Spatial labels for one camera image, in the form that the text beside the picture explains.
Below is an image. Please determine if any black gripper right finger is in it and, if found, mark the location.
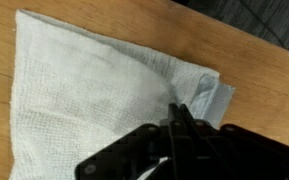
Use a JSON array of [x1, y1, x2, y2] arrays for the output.
[[178, 103, 289, 180]]

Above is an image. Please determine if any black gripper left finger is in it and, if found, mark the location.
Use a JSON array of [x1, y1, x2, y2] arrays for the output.
[[74, 102, 202, 180]]

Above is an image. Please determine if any white woven cloth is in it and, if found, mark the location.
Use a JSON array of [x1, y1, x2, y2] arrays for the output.
[[9, 9, 221, 180]]

